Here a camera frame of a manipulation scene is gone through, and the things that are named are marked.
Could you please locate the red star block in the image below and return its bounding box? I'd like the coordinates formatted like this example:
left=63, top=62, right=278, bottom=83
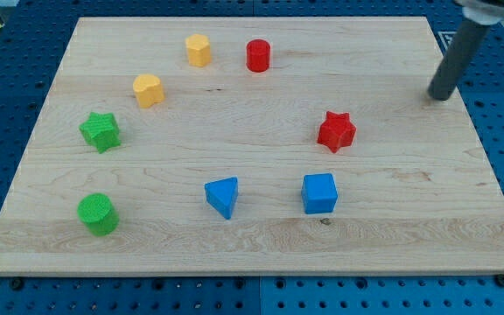
left=317, top=111, right=356, bottom=153

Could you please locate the green star block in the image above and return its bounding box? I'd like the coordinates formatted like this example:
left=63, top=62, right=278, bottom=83
left=79, top=112, right=121, bottom=153

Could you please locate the blue triangle block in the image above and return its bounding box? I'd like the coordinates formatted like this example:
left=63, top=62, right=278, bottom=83
left=204, top=177, right=238, bottom=220

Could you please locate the blue cube block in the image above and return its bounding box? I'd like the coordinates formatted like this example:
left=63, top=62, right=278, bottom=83
left=301, top=173, right=338, bottom=214

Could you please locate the light wooden board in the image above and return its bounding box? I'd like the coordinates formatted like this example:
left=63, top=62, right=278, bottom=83
left=0, top=17, right=504, bottom=277

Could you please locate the red cylinder block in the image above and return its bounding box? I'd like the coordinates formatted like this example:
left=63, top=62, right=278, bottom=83
left=246, top=39, right=271, bottom=73

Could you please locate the yellow heart block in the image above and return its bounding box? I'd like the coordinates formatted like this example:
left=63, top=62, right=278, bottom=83
left=132, top=73, right=165, bottom=109

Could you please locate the yellow pentagon block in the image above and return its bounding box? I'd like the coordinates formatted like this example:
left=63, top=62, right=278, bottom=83
left=185, top=34, right=212, bottom=67

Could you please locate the green cylinder block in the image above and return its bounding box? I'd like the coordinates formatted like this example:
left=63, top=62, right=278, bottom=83
left=77, top=193, right=119, bottom=236

